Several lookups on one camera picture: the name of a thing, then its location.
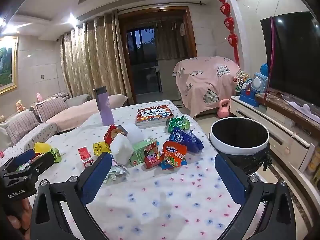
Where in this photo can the white flower-print tablecloth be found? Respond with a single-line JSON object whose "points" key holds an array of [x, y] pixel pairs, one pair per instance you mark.
{"points": [[162, 200]]}

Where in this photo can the white lace cloth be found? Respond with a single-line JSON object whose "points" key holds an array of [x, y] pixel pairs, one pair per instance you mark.
{"points": [[297, 102]]}

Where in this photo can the small red carton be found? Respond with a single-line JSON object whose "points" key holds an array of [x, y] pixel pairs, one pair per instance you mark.
{"points": [[85, 156]]}

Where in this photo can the blue plastic toy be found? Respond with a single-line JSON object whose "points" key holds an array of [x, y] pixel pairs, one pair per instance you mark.
{"points": [[255, 87]]}

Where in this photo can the red hanging decorations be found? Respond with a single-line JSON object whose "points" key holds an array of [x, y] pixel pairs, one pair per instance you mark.
{"points": [[228, 22]]}

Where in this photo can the teddy bear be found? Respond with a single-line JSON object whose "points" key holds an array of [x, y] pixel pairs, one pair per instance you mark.
{"points": [[20, 106]]}

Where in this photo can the white television cabinet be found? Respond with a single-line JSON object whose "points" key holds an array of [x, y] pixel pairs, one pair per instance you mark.
{"points": [[275, 123]]}

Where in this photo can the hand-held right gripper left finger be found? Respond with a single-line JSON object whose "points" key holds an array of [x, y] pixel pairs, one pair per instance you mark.
{"points": [[97, 177]]}

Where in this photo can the white trash bin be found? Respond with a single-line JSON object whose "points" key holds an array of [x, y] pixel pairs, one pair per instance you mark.
{"points": [[240, 150]]}

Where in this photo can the orange drink powder packet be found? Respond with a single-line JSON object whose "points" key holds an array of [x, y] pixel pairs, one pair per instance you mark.
{"points": [[173, 153]]}

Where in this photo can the black television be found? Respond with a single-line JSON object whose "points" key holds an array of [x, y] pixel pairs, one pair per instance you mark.
{"points": [[291, 57]]}

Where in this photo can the pink sofa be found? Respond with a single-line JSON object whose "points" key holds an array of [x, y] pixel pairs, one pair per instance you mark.
{"points": [[75, 110]]}

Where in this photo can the small red snack packet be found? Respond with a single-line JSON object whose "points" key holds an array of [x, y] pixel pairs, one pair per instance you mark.
{"points": [[152, 159]]}

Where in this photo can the yellow snack packet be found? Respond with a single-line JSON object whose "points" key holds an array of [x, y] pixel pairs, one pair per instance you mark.
{"points": [[101, 147]]}

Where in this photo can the pink kettlebell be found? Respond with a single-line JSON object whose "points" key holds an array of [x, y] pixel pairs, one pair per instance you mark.
{"points": [[223, 110]]}

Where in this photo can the ferris wheel toy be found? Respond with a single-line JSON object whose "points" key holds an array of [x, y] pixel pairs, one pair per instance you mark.
{"points": [[240, 80]]}

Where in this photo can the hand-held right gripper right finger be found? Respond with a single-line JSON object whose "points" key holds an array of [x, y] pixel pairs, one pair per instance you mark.
{"points": [[230, 180]]}

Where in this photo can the white tissue block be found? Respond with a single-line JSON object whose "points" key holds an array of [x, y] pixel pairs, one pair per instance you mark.
{"points": [[121, 148]]}

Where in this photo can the red snack bag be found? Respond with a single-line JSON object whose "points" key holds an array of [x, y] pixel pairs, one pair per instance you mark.
{"points": [[113, 133]]}

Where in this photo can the pink hula hoop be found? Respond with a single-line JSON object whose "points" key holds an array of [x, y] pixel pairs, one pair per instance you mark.
{"points": [[271, 50]]}

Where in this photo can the green plastic wrapper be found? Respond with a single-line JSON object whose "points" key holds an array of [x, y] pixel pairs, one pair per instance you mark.
{"points": [[55, 154]]}

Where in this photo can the person's left hand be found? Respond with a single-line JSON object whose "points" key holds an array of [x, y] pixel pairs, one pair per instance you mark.
{"points": [[21, 212]]}

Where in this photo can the pink heart-print cover cloth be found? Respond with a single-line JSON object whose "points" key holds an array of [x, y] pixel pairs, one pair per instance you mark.
{"points": [[207, 85]]}

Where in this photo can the colourful picture book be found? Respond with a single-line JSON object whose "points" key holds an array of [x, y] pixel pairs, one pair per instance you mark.
{"points": [[153, 116]]}

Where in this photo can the yellow plastic wrapper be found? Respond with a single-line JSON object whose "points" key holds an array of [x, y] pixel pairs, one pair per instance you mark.
{"points": [[41, 148]]}

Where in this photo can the blue spiky ball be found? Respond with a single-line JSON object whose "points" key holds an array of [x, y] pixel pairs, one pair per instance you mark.
{"points": [[263, 68]]}

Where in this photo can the beige patterned curtains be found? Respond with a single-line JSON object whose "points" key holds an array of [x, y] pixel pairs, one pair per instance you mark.
{"points": [[95, 57]]}

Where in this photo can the gold-framed landscape painting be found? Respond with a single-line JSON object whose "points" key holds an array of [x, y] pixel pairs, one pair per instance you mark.
{"points": [[7, 65]]}

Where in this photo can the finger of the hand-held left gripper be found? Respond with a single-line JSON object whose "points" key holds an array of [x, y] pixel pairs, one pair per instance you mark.
{"points": [[21, 157], [40, 162]]}

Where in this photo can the green snack bag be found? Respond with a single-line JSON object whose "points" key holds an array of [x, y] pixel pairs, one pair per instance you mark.
{"points": [[178, 123]]}

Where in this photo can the purple water bottle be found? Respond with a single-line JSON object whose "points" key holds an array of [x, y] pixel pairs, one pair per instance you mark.
{"points": [[105, 105]]}

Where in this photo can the blue snack bag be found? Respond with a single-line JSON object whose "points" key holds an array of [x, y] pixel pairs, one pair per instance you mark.
{"points": [[186, 140]]}

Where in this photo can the pink plush toy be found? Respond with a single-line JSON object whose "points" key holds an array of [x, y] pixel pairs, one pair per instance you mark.
{"points": [[38, 97]]}

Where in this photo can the striped sofa cushion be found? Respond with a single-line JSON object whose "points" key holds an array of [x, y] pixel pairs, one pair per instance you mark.
{"points": [[51, 108], [22, 127]]}

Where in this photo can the crumpled silver wrapper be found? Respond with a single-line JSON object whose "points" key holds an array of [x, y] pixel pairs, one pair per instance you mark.
{"points": [[115, 171]]}

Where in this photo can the wooden balcony door frame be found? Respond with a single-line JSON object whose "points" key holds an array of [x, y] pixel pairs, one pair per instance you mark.
{"points": [[191, 37]]}

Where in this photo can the green drink carton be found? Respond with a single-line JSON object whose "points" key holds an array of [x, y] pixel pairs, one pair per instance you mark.
{"points": [[143, 151]]}

